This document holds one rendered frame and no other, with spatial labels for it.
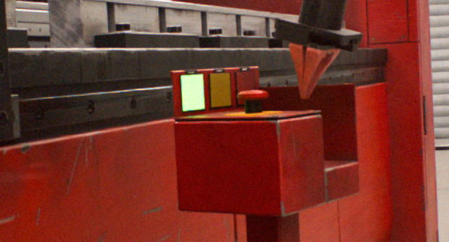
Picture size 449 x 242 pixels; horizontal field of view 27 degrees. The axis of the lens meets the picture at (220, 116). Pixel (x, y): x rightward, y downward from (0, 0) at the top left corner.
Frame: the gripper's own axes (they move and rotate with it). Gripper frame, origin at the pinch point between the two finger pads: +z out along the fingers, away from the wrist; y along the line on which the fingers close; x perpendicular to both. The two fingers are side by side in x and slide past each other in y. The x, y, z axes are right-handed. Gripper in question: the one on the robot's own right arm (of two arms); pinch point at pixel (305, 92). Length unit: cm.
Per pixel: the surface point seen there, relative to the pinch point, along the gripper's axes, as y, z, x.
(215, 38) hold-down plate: 40, 4, -44
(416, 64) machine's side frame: 39, 19, -174
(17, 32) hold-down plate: 29.9, -2.1, 23.9
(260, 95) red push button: 1.2, -0.4, 10.8
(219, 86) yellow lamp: 10.5, 1.5, 4.7
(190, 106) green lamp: 10.5, 3.6, 11.4
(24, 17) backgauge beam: 67, 6, -20
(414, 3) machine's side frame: 45, 0, -175
